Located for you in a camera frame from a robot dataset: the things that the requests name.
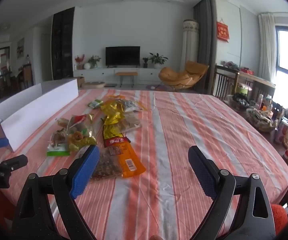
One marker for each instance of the bushy green potted plant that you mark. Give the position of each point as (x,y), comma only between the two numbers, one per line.
(94,60)

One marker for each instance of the brown cardboard box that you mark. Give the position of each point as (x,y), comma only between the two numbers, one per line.
(80,82)

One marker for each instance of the white curtain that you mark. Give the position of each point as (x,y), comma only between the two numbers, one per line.
(266,47)

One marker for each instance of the round white vase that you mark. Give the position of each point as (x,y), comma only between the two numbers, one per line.
(87,66)

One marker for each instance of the grey curtain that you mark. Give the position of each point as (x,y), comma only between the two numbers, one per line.
(205,42)

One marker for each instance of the orange snack packet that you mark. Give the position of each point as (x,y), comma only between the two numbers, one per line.
(130,161)

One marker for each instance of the red flower arrangement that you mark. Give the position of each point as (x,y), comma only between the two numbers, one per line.
(79,59)

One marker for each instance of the large potted plant white pot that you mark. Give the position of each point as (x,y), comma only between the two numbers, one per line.
(157,58)

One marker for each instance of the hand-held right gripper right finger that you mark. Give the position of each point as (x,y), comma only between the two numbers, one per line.
(202,172)

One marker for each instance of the clear packet of mixed nuts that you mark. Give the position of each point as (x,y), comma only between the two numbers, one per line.
(107,166)

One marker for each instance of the clear red-topped snack bag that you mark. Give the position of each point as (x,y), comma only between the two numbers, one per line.
(77,120)

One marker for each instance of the black television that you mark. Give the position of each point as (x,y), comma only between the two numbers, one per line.
(122,56)

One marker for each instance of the purple floor mat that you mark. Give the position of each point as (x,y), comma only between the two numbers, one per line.
(154,87)

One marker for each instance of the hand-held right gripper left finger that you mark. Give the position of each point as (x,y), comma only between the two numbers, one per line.
(85,170)

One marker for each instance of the framed wall picture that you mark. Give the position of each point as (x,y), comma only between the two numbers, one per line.
(20,48)

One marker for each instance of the red fuzzy clothing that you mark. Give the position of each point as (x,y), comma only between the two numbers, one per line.
(279,217)

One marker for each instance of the white television cabinet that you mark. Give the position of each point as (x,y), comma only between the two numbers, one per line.
(149,74)

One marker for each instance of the dark display cabinet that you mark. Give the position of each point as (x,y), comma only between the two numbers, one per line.
(62,45)

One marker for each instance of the red wall hanging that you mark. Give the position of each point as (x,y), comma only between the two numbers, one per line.
(222,31)

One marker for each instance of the orange striped tablecloth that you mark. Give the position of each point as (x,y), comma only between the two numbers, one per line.
(184,130)

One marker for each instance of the orange lounge chair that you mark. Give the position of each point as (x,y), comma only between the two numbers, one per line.
(181,76)

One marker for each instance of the covered standing air conditioner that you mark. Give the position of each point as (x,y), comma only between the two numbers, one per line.
(190,42)

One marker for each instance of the yellow and red snack packet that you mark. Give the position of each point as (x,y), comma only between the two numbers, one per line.
(112,132)

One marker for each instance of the dark wooden chair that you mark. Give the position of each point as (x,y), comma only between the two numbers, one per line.
(224,82)

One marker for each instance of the wooden stool with metal legs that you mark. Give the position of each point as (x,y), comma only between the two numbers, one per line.
(126,73)

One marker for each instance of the white cardboard box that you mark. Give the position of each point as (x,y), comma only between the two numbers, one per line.
(36,107)

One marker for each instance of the green lidded pot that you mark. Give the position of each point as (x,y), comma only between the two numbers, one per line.
(242,89)

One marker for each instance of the small potted plant dark pot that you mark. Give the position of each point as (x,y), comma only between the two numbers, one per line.
(145,62)

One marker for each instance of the woven basket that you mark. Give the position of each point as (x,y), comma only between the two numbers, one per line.
(261,121)

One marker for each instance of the small green snack packet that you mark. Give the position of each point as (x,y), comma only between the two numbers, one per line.
(95,103)

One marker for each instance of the grey printed yellow-edged packet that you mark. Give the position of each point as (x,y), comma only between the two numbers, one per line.
(131,105)

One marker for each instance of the clear packet of brown bars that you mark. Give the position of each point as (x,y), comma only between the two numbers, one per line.
(130,123)

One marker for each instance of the clear green-bottomed mushroom bag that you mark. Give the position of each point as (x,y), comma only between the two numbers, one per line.
(57,140)

